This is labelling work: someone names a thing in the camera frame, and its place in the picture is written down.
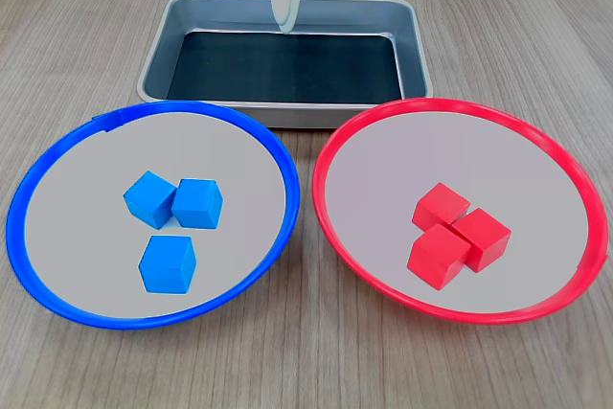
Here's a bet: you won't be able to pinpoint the blue cube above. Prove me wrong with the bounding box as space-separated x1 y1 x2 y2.
138 235 198 295
123 170 177 231
170 177 225 231

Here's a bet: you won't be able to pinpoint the black tray mat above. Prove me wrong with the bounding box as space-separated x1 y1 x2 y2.
166 30 404 106

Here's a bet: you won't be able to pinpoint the red cube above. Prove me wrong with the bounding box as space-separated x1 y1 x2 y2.
450 207 512 274
411 182 472 228
406 223 473 292

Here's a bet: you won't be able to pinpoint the blue-rimmed white plate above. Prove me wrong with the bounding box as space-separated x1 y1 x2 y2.
5 100 302 331

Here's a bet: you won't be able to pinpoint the red-rimmed white plate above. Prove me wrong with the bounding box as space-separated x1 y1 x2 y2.
311 97 609 328

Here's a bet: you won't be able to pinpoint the steel tray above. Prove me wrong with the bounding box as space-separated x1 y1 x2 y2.
136 0 435 130

